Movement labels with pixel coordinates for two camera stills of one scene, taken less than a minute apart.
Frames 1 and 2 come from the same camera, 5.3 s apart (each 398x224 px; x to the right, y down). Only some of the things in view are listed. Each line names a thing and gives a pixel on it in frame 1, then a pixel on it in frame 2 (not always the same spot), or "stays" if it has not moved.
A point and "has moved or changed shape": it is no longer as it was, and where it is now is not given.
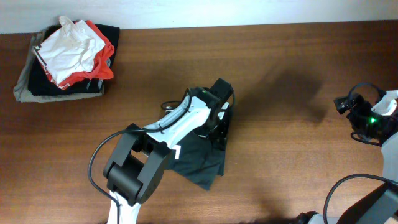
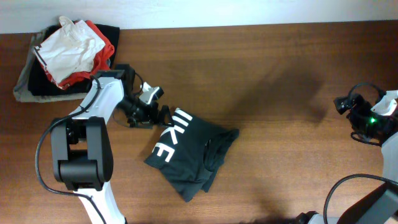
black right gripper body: [365, 120] stays
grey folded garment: [22, 90] stays
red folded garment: [101, 66] stays
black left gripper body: [217, 128] → [139, 111]
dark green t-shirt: [198, 158] has moved or changed shape
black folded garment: [41, 83] stays
